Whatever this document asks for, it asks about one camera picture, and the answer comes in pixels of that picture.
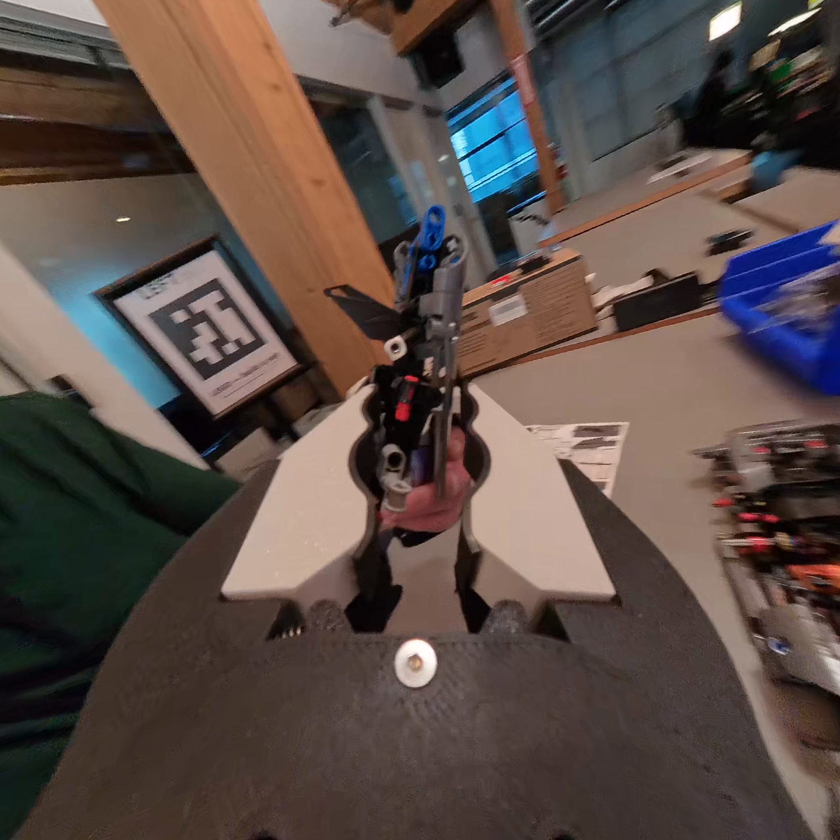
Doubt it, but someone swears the large lego car chassis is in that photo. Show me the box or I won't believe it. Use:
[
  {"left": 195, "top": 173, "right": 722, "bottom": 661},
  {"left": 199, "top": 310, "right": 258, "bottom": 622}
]
[{"left": 694, "top": 420, "right": 840, "bottom": 690}]

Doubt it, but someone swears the black ceiling speaker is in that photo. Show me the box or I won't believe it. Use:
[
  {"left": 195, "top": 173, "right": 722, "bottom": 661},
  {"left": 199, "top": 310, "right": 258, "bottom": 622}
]
[{"left": 408, "top": 31, "right": 468, "bottom": 91}]

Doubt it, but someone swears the black grey lego frame assembly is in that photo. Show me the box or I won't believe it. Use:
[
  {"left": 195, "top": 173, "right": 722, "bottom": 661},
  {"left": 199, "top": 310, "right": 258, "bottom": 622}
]
[{"left": 323, "top": 205, "right": 475, "bottom": 519}]

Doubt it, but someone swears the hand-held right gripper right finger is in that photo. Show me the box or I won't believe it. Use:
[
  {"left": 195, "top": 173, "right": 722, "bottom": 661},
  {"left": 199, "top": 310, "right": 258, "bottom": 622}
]
[{"left": 455, "top": 381, "right": 622, "bottom": 634}]

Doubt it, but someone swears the white sticker sheet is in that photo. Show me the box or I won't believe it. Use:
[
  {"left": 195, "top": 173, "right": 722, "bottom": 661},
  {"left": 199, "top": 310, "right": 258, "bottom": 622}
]
[{"left": 525, "top": 422, "right": 631, "bottom": 500}]

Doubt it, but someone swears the black flat case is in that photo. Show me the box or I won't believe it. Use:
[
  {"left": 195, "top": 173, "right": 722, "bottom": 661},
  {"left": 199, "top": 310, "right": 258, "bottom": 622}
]
[{"left": 613, "top": 272, "right": 703, "bottom": 332}]

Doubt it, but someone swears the cardboard box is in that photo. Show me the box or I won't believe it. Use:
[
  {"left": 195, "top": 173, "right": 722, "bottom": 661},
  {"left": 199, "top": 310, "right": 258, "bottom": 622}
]
[{"left": 459, "top": 249, "right": 598, "bottom": 378}]

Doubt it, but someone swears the blue parts bin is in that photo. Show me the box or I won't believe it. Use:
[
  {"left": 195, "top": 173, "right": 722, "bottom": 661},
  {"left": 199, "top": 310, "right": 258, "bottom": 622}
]
[{"left": 718, "top": 222, "right": 840, "bottom": 396}]

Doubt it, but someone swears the wooden pillar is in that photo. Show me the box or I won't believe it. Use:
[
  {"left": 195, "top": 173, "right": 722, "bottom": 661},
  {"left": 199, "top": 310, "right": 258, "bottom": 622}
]
[{"left": 94, "top": 0, "right": 396, "bottom": 403}]

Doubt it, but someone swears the framed black white marker poster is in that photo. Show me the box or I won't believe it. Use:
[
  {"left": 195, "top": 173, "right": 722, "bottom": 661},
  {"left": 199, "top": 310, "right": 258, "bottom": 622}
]
[{"left": 95, "top": 238, "right": 306, "bottom": 421}]

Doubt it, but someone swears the person's left hand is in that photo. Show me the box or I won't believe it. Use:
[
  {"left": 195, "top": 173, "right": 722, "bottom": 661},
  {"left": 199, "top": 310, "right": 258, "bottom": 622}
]
[{"left": 381, "top": 425, "right": 475, "bottom": 534}]

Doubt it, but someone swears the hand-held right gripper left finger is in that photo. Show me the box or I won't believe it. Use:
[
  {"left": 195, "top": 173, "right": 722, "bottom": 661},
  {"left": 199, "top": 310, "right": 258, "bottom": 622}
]
[{"left": 220, "top": 384, "right": 403, "bottom": 634}]

